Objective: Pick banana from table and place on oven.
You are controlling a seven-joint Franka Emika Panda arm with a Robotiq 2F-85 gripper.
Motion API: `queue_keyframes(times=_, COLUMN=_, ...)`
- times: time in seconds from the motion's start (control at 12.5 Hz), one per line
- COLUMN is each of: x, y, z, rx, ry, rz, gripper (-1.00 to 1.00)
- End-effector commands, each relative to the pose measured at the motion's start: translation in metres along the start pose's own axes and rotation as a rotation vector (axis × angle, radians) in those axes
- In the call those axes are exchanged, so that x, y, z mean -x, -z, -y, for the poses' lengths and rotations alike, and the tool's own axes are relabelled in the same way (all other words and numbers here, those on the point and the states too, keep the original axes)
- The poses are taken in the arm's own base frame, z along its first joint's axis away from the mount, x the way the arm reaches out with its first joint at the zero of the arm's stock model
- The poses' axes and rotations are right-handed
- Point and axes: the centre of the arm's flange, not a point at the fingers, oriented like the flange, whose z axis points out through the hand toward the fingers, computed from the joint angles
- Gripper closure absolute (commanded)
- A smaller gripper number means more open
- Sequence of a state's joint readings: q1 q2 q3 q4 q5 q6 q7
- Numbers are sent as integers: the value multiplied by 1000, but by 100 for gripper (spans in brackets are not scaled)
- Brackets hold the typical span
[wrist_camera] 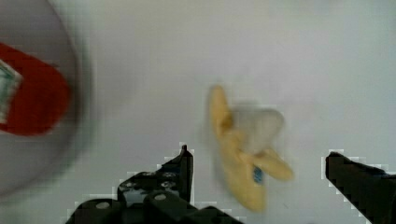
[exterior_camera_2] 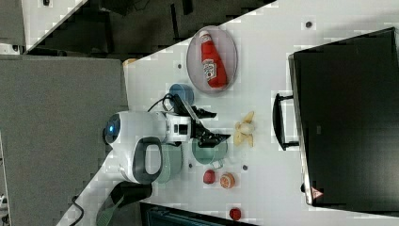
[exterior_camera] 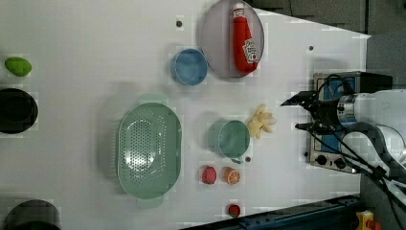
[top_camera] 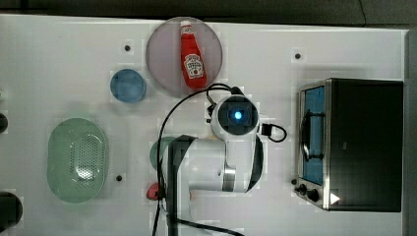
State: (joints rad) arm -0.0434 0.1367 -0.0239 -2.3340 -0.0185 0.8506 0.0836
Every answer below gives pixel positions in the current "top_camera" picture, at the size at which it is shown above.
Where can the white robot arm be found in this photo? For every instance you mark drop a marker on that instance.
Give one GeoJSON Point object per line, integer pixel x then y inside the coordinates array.
{"type": "Point", "coordinates": [232, 162]}

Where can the stainless steel toaster oven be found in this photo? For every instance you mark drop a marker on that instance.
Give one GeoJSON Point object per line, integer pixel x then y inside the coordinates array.
{"type": "Point", "coordinates": [350, 145]}

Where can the plush red ketchup bottle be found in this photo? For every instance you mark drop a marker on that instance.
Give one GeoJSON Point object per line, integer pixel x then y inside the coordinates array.
{"type": "Point", "coordinates": [191, 59]}

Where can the green cup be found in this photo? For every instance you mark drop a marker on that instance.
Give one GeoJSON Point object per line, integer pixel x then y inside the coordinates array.
{"type": "Point", "coordinates": [157, 150]}

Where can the round grey plate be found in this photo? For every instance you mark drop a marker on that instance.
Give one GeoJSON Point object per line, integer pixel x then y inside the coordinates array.
{"type": "Point", "coordinates": [164, 49]}

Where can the small blue bowl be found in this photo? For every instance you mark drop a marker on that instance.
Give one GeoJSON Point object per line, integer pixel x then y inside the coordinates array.
{"type": "Point", "coordinates": [127, 85]}

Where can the toy strawberry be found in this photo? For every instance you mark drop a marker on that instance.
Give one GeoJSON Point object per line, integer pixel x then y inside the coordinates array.
{"type": "Point", "coordinates": [152, 192]}

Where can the green oval colander basket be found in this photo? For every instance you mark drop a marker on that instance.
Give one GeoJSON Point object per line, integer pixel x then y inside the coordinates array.
{"type": "Point", "coordinates": [77, 161]}

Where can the dark object left edge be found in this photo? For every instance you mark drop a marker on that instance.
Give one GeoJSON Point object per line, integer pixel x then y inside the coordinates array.
{"type": "Point", "coordinates": [3, 123]}

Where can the black round object left edge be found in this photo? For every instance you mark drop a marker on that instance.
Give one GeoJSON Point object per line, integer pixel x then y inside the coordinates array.
{"type": "Point", "coordinates": [11, 210]}

